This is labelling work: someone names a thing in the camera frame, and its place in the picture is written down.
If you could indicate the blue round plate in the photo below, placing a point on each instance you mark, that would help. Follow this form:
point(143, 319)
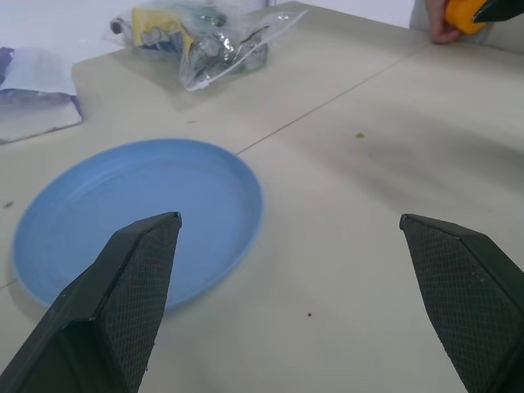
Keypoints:
point(135, 217)

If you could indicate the orange fruit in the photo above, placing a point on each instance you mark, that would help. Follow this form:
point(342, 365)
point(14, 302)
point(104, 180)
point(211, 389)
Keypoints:
point(460, 16)

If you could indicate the clear plastic zip bag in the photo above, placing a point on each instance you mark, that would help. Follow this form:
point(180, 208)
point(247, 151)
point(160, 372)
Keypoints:
point(196, 41)

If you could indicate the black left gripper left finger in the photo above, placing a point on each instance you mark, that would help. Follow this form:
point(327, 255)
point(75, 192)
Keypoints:
point(110, 311)

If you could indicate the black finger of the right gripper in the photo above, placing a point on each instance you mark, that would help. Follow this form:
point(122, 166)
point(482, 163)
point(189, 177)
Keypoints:
point(497, 10)

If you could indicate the white and purple bag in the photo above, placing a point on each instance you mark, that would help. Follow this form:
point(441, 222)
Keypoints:
point(37, 94)

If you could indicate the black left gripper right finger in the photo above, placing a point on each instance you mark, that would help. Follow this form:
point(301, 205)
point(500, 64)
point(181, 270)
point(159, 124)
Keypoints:
point(462, 294)

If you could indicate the person's bare hand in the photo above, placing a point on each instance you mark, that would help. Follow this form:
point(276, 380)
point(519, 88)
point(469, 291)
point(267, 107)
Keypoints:
point(442, 26)

